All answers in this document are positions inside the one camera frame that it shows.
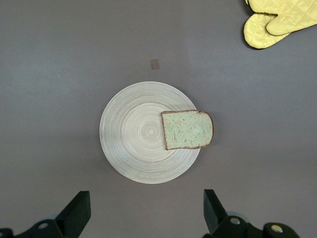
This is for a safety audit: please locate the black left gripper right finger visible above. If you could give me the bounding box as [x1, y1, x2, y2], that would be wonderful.
[203, 189, 300, 238]

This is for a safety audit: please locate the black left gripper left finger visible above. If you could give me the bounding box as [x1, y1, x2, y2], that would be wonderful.
[0, 190, 91, 238]

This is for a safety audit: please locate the bread slice with brown crust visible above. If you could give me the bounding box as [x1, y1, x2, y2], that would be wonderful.
[161, 110, 214, 151]

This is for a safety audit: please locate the white round plate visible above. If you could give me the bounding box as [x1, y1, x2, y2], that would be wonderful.
[99, 81, 203, 184]

